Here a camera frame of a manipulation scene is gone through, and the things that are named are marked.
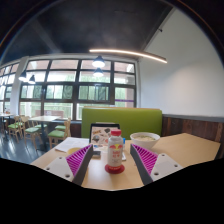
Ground white paper sheet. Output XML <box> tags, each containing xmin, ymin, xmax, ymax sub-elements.
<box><xmin>54</xmin><ymin>136</ymin><xmax>90</xmax><ymax>154</ymax></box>

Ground curved linear ceiling light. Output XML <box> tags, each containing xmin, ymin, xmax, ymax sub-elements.
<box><xmin>88</xmin><ymin>48</ymin><xmax>169</xmax><ymax>64</ymax></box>

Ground clear red-capped drink bottle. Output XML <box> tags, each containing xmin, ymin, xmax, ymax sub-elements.
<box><xmin>106</xmin><ymin>129</ymin><xmax>125</xmax><ymax>170</ymax></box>

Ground wooden dining table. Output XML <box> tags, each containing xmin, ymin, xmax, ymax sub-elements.
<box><xmin>27</xmin><ymin>115</ymin><xmax>61</xmax><ymax>148</ymax></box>
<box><xmin>0</xmin><ymin>112</ymin><xmax>15</xmax><ymax>138</ymax></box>

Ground black pendant ceiling lamps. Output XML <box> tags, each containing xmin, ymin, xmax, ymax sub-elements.
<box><xmin>17</xmin><ymin>55</ymin><xmax>107</xmax><ymax>85</ymax></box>

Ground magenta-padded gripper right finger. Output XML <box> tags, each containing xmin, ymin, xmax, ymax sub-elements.
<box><xmin>129</xmin><ymin>143</ymin><xmax>184</xmax><ymax>186</ymax></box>

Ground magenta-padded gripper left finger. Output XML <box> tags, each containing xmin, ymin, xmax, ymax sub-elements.
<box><xmin>42</xmin><ymin>143</ymin><xmax>95</xmax><ymax>187</ymax></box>

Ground white ceramic bowl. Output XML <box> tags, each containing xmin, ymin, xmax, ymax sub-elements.
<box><xmin>129</xmin><ymin>131</ymin><xmax>162</xmax><ymax>150</ymax></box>

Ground flat round red coaster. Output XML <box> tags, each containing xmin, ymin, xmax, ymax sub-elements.
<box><xmin>104</xmin><ymin>162</ymin><xmax>126</xmax><ymax>175</ymax></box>

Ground yellow round cup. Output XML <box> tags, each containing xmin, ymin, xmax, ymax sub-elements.
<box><xmin>66</xmin><ymin>147</ymin><xmax>83</xmax><ymax>156</ymax></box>

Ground green upholstered bench backrest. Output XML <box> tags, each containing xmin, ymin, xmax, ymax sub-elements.
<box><xmin>81</xmin><ymin>106</ymin><xmax>164</xmax><ymax>140</ymax></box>

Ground wooden chairs with green seats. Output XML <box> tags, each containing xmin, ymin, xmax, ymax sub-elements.
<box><xmin>7</xmin><ymin>114</ymin><xmax>72</xmax><ymax>150</ymax></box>

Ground black laptop with stickers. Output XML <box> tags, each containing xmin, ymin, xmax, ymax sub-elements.
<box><xmin>88</xmin><ymin>122</ymin><xmax>121</xmax><ymax>148</ymax></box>

